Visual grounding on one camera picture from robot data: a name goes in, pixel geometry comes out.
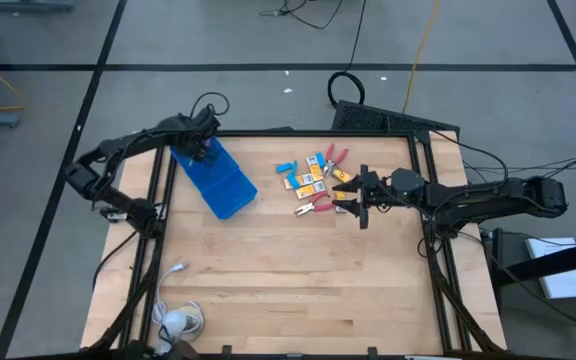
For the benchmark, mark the white round device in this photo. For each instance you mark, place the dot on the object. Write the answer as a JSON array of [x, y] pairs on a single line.
[[174, 320]]

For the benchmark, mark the white object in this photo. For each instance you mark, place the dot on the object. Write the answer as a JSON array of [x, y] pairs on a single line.
[[306, 192]]

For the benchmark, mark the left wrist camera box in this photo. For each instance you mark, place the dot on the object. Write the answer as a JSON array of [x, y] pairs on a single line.
[[204, 121]]

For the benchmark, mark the black mesh panel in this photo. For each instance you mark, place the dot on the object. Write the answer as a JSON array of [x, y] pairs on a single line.
[[368, 117]]

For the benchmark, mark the blue plastic basket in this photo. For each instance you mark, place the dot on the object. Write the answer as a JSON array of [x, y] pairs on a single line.
[[228, 190]]

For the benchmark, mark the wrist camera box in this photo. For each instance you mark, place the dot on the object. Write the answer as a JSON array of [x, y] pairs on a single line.
[[408, 181], [204, 121]]

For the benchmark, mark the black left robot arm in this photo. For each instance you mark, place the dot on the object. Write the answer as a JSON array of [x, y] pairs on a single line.
[[118, 145]]

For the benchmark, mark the white booklet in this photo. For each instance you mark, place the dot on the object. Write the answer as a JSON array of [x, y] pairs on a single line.
[[565, 280]]

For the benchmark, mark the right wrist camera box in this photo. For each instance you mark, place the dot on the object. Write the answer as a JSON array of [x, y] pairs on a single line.
[[408, 181]]

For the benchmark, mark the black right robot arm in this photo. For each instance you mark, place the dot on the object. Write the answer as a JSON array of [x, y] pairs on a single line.
[[493, 197]]

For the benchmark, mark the black metal table frame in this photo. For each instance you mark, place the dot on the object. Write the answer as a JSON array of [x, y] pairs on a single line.
[[318, 133]]

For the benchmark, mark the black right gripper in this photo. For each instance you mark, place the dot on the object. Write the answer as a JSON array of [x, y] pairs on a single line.
[[378, 192]]

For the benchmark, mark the black metal beam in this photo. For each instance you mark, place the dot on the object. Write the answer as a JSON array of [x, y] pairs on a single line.
[[548, 263]]

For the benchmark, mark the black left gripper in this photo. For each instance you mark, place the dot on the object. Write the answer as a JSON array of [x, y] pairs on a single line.
[[193, 137]]

